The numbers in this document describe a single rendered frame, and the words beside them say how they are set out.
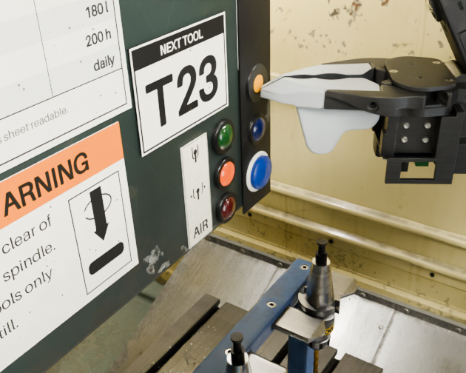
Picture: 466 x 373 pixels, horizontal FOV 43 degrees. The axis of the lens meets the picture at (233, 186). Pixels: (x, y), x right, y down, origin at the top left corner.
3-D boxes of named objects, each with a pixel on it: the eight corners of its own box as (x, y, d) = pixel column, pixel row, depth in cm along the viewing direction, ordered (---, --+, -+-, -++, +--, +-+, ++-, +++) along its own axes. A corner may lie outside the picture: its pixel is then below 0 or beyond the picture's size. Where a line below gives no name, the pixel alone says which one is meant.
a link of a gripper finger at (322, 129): (259, 161, 47) (377, 162, 46) (259, 90, 44) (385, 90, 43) (260, 143, 50) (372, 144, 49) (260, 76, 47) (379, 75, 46)
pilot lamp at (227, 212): (238, 214, 50) (237, 191, 48) (223, 226, 48) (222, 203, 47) (232, 212, 50) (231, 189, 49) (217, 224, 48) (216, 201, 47)
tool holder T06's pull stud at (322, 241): (318, 256, 87) (319, 236, 85) (328, 260, 86) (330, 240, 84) (313, 262, 86) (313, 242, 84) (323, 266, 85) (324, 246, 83)
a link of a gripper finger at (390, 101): (325, 117, 43) (448, 117, 43) (325, 98, 43) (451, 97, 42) (321, 93, 47) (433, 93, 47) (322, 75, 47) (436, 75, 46)
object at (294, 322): (331, 325, 86) (331, 321, 86) (315, 348, 83) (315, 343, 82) (289, 308, 90) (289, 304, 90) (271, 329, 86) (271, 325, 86)
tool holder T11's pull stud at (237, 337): (237, 350, 71) (236, 328, 70) (248, 357, 70) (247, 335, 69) (227, 358, 70) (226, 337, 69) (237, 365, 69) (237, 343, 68)
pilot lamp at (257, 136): (268, 137, 50) (268, 112, 49) (254, 146, 49) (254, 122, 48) (261, 135, 51) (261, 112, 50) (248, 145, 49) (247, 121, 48)
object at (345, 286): (362, 283, 94) (362, 280, 94) (348, 303, 91) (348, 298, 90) (322, 269, 98) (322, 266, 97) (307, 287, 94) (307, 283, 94)
